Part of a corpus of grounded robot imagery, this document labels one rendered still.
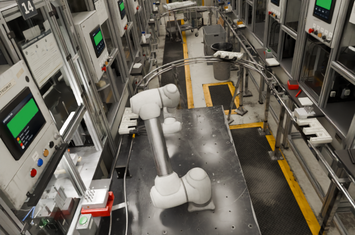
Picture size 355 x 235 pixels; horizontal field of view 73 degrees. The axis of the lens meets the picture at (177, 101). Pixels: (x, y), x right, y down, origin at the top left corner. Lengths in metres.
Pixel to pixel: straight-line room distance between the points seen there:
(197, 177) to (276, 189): 1.34
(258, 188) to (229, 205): 0.99
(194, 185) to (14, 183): 0.95
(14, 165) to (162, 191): 0.82
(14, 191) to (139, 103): 0.75
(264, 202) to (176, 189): 1.26
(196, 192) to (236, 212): 0.31
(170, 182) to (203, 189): 0.21
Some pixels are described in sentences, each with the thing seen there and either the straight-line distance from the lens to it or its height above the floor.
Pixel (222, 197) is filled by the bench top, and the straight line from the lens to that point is 1.83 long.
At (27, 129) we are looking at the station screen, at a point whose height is 1.60.
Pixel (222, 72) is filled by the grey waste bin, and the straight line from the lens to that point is 4.46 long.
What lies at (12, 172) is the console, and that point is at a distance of 1.16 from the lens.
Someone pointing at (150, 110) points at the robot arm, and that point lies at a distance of 1.49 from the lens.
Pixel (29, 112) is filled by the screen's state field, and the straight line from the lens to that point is 1.21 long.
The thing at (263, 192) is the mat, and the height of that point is 0.01.
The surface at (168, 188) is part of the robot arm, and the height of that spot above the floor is 0.93.
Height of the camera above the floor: 2.17
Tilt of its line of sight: 32 degrees down
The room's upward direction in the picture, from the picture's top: 8 degrees counter-clockwise
